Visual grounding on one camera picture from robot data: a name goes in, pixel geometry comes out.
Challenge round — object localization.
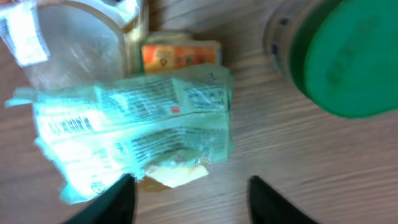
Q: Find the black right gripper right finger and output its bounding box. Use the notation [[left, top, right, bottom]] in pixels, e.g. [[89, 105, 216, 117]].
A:
[[247, 175, 318, 224]]

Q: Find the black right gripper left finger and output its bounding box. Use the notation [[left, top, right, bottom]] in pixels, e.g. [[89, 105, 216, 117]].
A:
[[64, 174, 136, 224]]

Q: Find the mint green wipes pack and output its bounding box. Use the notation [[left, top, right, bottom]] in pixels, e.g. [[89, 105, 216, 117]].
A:
[[5, 63, 233, 204]]

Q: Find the orange tissue pack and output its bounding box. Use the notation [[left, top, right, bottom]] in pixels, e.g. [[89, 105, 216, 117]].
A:
[[141, 31, 222, 73]]

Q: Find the green lid jar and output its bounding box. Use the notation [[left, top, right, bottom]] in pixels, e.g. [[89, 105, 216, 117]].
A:
[[263, 0, 397, 119]]

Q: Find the beige snack pouch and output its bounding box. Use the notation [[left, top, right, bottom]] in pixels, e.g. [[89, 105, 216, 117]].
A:
[[1, 0, 148, 90]]

